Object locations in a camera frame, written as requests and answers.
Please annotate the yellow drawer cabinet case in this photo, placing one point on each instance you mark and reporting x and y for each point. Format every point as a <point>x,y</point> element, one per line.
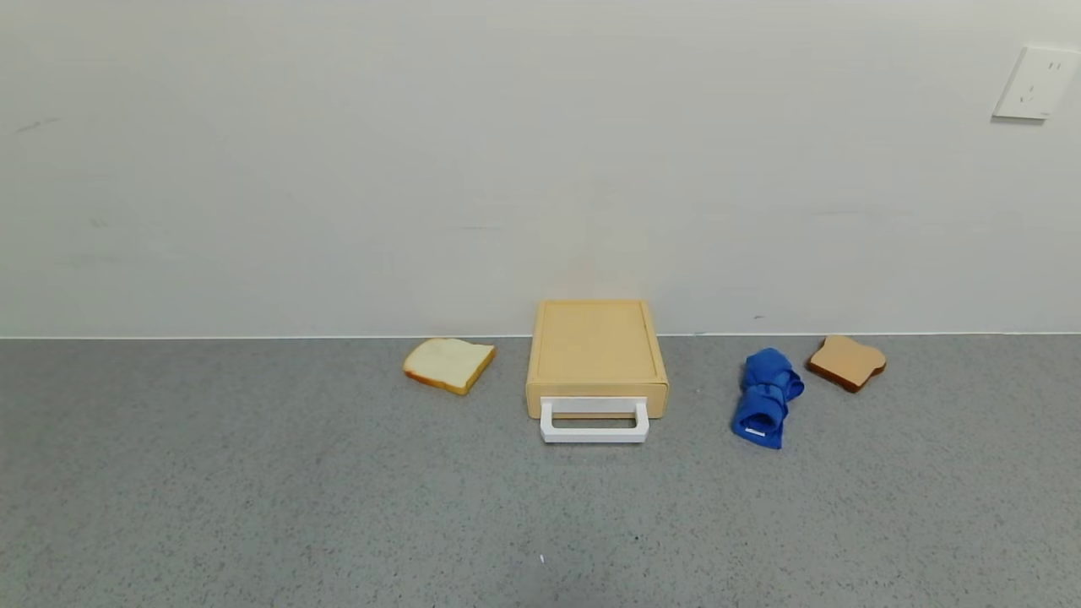
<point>595,342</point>

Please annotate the white bread slice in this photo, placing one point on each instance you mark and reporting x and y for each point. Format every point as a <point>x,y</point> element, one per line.
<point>446,363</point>

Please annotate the blue rolled cloth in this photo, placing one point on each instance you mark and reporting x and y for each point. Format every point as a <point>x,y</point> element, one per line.
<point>764,397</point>

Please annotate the brown toast slice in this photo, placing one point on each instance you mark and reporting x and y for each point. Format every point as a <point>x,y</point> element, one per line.
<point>847,360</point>

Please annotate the white wall socket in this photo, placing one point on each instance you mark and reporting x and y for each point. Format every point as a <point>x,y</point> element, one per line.
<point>1035,82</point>

